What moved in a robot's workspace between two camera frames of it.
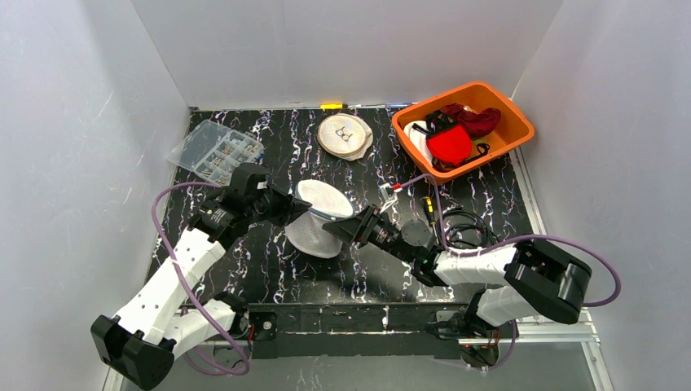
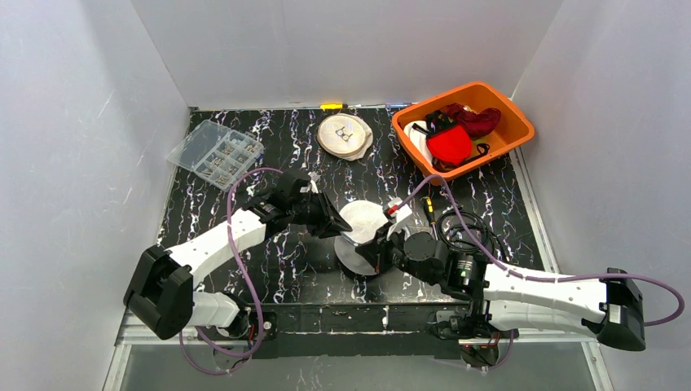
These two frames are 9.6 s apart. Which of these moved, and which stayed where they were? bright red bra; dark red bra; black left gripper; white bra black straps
Moved: black left gripper
Stayed: dark red bra; bright red bra; white bra black straps
